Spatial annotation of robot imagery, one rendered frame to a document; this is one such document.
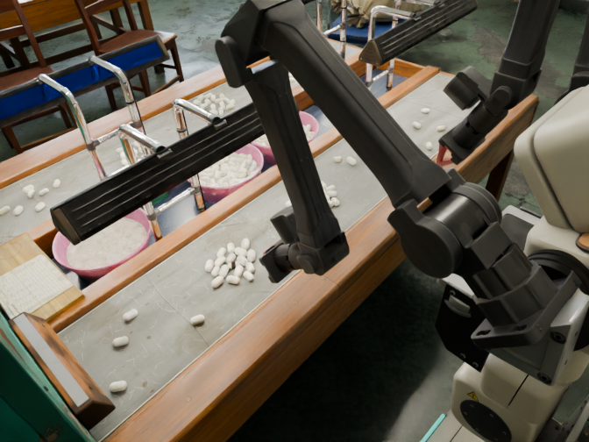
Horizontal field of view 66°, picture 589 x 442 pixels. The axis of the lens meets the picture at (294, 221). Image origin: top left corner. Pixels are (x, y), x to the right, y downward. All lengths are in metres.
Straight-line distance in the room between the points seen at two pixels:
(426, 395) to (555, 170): 1.35
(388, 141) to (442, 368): 1.45
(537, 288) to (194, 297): 0.82
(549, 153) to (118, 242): 1.11
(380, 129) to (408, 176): 0.07
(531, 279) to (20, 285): 1.13
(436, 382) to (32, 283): 1.40
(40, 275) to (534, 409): 1.12
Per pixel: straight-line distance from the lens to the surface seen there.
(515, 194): 2.77
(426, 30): 1.65
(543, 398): 0.89
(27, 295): 1.29
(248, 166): 1.55
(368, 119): 0.56
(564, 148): 0.60
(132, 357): 1.11
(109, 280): 1.24
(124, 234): 1.39
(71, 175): 1.70
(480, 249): 0.54
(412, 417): 1.81
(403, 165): 0.55
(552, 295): 0.58
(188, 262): 1.24
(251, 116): 1.10
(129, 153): 1.14
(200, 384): 1.00
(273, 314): 1.06
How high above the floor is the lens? 1.62
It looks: 43 degrees down
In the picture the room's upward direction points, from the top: 3 degrees counter-clockwise
